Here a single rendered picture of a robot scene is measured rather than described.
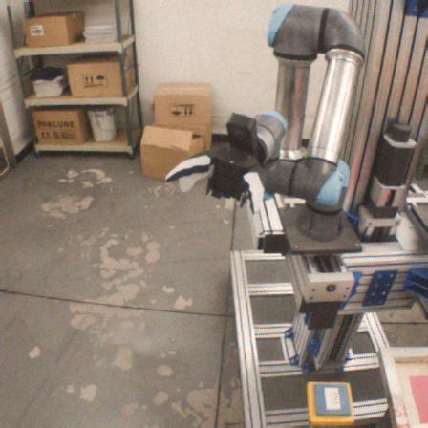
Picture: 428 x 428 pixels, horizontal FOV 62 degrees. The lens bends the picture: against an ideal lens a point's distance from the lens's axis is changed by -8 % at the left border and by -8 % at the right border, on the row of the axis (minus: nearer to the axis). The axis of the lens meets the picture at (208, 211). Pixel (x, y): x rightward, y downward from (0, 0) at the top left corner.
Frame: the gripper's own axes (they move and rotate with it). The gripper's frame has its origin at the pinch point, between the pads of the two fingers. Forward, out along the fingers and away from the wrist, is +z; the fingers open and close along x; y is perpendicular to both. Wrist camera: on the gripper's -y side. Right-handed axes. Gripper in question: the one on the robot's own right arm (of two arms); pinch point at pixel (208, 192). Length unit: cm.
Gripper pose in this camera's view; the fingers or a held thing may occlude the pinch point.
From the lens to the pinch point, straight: 58.4
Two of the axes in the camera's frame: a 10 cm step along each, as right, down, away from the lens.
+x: -9.0, -3.5, 2.5
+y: -1.2, 7.7, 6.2
